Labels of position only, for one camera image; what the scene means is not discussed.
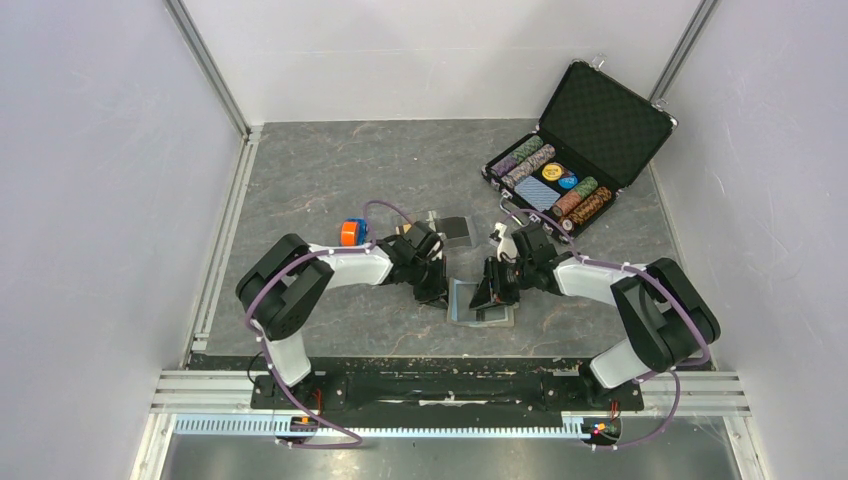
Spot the aluminium frame rail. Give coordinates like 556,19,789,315
123,1,258,479

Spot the green poker chip row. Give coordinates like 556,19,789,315
510,135,544,164

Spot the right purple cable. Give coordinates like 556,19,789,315
501,201,713,452

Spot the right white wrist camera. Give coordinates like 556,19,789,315
488,222,518,263

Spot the blue dealer chip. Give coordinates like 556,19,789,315
557,174,579,190

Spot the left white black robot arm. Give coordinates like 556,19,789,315
235,221,448,408

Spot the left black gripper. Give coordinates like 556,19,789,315
406,256,455,313

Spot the orange blue small object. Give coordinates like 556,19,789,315
339,217,368,247

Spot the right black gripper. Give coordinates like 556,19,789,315
469,255,534,311

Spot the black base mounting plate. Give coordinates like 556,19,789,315
291,357,645,429

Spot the purple poker chip row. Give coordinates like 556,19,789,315
490,144,556,188

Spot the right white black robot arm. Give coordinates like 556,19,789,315
469,223,721,408

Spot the yellow dealer chip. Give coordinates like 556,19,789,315
541,162,565,182

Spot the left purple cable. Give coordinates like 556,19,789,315
243,199,415,450

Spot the black poker chip case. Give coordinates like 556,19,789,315
481,59,678,242

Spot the blue playing card deck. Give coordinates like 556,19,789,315
514,176,561,211

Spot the purple cable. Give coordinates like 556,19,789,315
501,201,713,452
243,199,415,450

